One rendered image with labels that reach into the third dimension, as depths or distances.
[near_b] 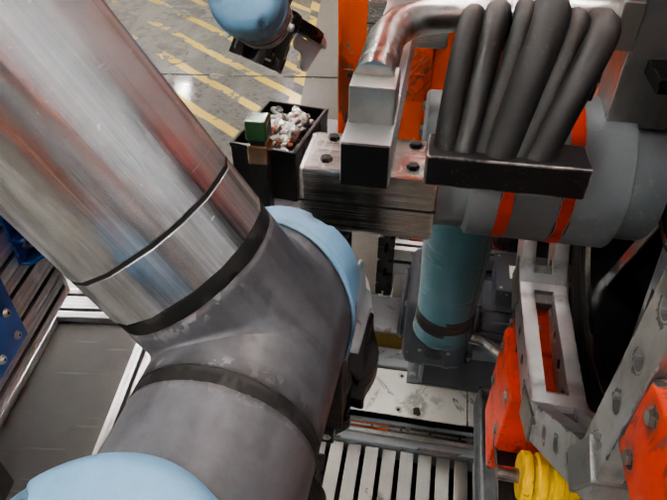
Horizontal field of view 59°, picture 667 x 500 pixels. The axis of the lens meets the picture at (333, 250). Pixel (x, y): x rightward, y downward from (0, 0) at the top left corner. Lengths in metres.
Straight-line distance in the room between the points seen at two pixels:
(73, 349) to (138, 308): 1.13
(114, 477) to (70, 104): 0.11
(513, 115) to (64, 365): 1.12
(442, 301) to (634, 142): 0.37
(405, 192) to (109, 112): 0.22
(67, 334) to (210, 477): 1.20
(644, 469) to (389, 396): 0.98
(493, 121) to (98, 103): 0.22
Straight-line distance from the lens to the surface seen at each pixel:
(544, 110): 0.35
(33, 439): 1.24
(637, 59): 0.54
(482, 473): 1.16
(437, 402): 1.34
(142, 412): 0.21
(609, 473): 0.47
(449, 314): 0.84
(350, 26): 1.03
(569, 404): 0.70
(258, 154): 1.09
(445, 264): 0.77
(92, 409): 1.23
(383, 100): 0.36
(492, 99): 0.35
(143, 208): 0.20
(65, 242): 0.21
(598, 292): 0.82
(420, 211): 0.39
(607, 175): 0.54
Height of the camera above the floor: 1.15
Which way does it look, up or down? 40 degrees down
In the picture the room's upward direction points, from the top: straight up
